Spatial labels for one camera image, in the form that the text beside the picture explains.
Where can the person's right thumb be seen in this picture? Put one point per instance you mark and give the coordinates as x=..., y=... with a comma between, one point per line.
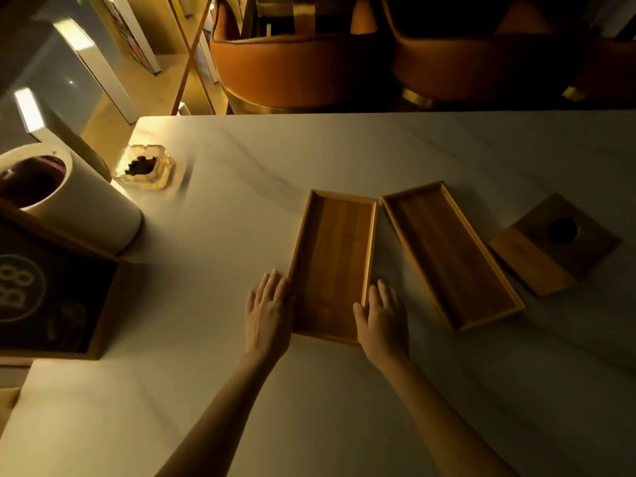
x=359, y=316

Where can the wooden lid with round hole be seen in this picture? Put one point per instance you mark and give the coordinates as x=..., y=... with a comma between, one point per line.
x=551, y=248

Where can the person's left thumb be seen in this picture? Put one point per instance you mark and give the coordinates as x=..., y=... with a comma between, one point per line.
x=291, y=306

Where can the person's right middle finger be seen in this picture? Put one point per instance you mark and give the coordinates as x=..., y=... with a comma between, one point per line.
x=383, y=294

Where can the leaning picture frame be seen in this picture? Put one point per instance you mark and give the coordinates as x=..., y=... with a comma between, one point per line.
x=131, y=32

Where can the white cylindrical bin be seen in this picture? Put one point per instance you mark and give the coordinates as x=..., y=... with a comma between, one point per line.
x=84, y=208

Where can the orange upholstered chair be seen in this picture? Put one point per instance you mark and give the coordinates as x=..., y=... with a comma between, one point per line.
x=293, y=69
x=487, y=64

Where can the white rectangular beam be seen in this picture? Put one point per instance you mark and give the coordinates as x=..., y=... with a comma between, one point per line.
x=99, y=69
x=54, y=134

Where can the rectangular bamboo tray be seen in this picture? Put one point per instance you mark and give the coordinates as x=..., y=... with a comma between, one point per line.
x=333, y=258
x=449, y=255

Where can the dark board with wooden frame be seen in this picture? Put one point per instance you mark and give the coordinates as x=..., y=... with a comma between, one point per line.
x=49, y=298

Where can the person's right forearm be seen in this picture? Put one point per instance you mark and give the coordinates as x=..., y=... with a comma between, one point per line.
x=442, y=422

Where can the person's left forearm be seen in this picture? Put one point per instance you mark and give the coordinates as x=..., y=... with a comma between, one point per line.
x=223, y=422

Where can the glass ashtray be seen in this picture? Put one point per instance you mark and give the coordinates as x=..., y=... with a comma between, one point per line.
x=143, y=166

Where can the person's left little finger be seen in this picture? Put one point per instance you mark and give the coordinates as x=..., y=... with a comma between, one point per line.
x=251, y=302

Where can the person's left hand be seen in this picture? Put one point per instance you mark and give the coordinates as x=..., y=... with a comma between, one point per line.
x=268, y=322

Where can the wooden easel legs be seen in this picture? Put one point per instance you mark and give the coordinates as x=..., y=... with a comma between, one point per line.
x=191, y=59

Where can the person's right hand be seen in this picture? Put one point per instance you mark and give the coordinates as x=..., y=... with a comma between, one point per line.
x=383, y=332

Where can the person's left middle finger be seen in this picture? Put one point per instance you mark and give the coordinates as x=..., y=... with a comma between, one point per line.
x=272, y=285

